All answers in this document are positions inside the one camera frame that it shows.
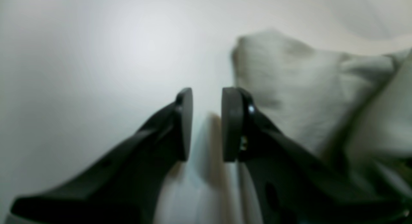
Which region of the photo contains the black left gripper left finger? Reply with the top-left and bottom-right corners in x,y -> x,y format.
9,88 -> 193,224

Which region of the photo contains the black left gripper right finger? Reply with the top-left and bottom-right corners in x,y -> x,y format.
221,87 -> 411,224

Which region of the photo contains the grey t-shirt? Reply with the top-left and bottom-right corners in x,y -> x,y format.
233,30 -> 411,199

